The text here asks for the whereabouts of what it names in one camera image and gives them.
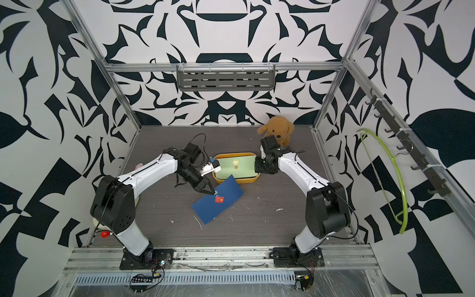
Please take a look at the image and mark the white slotted cable duct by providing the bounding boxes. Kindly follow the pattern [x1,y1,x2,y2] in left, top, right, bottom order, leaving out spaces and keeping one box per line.
[74,271,296,287]

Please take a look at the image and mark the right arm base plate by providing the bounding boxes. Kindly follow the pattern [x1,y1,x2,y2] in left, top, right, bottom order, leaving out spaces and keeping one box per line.
[269,245,325,269]

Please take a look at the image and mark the brown plush dog toy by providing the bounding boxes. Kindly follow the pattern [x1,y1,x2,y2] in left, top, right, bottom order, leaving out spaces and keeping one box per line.
[257,116,295,147]

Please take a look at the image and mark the dark blue envelope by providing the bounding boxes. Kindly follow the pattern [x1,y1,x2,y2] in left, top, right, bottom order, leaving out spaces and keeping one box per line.
[192,176,243,225]

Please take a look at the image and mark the green hoop hanger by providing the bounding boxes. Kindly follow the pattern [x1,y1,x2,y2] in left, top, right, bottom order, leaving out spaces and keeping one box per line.
[357,128,409,235]

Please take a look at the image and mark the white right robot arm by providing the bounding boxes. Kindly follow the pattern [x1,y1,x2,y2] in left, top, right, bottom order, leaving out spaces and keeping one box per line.
[255,136,351,254]

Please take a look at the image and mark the grey perforated metal shelf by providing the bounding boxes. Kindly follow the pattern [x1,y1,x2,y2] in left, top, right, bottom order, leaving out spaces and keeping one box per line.
[176,63,276,92]

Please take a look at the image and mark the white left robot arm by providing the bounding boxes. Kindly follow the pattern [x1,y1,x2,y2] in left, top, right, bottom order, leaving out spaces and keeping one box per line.
[90,143,221,262]

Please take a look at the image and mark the black hook rail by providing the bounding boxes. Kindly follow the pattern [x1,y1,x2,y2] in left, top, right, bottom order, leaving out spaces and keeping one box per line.
[369,88,451,197]

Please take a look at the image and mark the black connector block with cables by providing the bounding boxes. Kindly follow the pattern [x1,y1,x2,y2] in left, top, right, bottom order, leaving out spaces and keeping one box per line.
[128,269,165,293]

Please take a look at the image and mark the light green envelope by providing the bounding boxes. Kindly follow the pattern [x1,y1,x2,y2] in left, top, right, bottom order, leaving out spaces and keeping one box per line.
[215,155,259,180]

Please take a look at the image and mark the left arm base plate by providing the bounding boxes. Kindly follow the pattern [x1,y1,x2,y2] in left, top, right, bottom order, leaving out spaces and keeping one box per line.
[119,247,175,271]

